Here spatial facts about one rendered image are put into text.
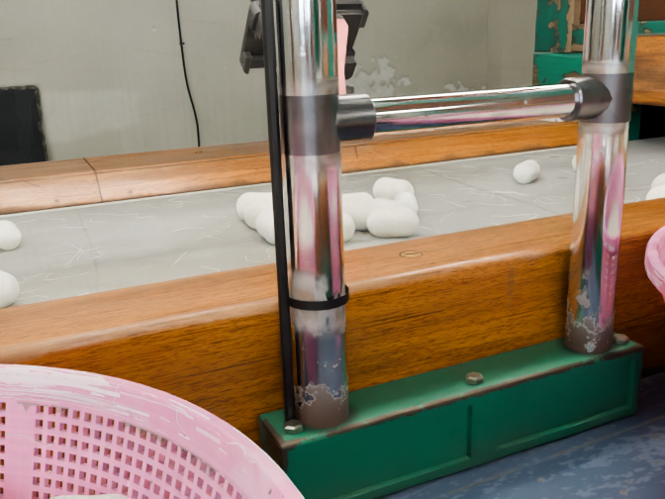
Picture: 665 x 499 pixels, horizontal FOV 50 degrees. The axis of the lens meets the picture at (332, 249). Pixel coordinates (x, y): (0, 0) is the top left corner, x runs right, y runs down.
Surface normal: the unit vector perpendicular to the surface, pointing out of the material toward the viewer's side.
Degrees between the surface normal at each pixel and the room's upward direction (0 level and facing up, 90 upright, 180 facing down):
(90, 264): 0
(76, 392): 75
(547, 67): 90
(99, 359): 90
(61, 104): 90
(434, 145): 45
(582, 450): 0
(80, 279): 0
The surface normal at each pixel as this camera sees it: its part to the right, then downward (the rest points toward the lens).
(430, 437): 0.42, 0.25
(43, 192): 0.28, -0.50
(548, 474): -0.04, -0.96
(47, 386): -0.27, 0.02
